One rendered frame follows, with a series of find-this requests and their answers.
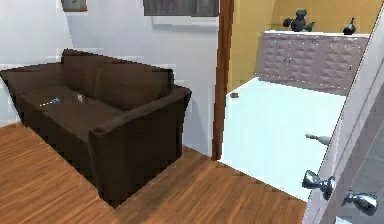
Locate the silver door lever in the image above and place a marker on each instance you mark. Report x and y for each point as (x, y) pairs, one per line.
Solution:
(318, 138)

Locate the small blue remote control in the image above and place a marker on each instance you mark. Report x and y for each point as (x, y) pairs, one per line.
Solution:
(54, 100)

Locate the small white object on sofa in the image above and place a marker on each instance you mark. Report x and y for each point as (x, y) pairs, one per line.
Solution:
(80, 98)

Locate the small dark vase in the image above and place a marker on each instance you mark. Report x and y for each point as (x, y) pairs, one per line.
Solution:
(349, 28)

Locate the dark green sculpture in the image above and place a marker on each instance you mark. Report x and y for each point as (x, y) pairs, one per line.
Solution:
(298, 22)

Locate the dark brown sofa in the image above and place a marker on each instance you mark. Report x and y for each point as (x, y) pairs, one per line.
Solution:
(133, 133)

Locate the grey patterned sideboard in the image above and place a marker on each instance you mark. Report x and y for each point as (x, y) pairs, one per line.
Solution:
(310, 60)

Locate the small brown object on floor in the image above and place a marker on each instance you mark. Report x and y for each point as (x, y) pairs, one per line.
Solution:
(234, 95)

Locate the framed picture on wall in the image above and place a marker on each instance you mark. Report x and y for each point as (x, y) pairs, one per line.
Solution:
(74, 4)

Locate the brown wooden door frame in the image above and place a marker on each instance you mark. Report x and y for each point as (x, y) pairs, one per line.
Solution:
(222, 76)

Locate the white room door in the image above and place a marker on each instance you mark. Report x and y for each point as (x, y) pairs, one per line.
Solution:
(360, 140)

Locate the window with dark blind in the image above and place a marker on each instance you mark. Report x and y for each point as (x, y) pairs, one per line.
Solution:
(181, 7)

